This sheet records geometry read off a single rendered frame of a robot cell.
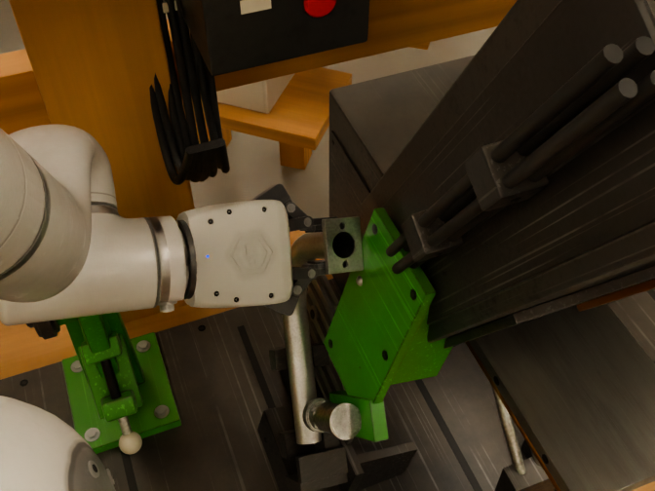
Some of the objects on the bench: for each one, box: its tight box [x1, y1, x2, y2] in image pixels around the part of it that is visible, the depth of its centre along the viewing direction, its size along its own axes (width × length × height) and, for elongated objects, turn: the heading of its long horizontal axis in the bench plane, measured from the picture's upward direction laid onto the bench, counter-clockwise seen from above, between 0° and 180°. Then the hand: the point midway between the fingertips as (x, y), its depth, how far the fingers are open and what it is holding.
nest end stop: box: [285, 473, 348, 491], centre depth 91 cm, size 4×7×6 cm, turn 111°
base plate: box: [0, 279, 655, 491], centre depth 106 cm, size 42×110×2 cm, turn 111°
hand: (327, 245), depth 79 cm, fingers closed on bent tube, 3 cm apart
